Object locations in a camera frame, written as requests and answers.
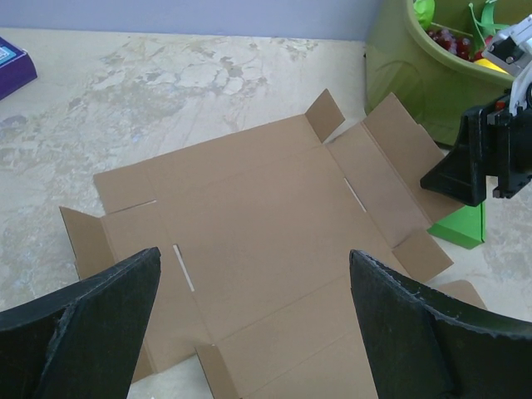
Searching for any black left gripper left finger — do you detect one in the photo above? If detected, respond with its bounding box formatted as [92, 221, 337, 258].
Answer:
[1, 247, 160, 398]

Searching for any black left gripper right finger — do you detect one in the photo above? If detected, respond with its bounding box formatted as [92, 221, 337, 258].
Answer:
[349, 249, 531, 398]

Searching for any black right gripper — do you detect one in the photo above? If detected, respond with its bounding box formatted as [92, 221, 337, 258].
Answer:
[420, 93, 531, 206]

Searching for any small green box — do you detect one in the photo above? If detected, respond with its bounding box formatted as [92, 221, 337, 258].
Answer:
[428, 203, 486, 249]

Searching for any purple rectangular box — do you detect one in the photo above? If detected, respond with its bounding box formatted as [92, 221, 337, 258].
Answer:
[0, 37, 37, 100]

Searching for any yellow lemon toy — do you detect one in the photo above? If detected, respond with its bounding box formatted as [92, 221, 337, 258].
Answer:
[474, 58, 507, 74]

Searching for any red grape bunch in basket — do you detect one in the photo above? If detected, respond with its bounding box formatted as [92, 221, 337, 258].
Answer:
[426, 28, 483, 62]

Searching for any green plastic basket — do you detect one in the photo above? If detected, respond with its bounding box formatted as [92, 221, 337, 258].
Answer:
[365, 1, 513, 145]

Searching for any pink dragon fruit toy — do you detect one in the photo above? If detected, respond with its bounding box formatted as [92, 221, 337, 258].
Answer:
[468, 0, 509, 50]

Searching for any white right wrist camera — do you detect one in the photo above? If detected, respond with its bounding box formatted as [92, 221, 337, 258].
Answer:
[482, 15, 531, 116]

